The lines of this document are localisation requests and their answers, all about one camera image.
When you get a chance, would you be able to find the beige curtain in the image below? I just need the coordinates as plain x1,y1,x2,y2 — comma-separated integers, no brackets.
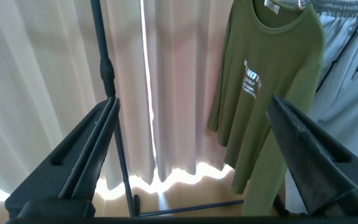
0,0,239,200

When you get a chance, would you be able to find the black clothes rack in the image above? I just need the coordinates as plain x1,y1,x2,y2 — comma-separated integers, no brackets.
90,0,309,218

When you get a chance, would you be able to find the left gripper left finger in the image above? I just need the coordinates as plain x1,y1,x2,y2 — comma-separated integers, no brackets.
5,96,121,219

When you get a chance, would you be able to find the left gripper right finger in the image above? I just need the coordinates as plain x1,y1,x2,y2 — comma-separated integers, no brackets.
265,95,358,217

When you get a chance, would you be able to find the pale grey garment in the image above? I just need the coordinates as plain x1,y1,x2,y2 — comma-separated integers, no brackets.
272,0,358,214

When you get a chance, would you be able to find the green long-sleeved shirt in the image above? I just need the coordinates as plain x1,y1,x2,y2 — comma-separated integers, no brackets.
207,0,326,217

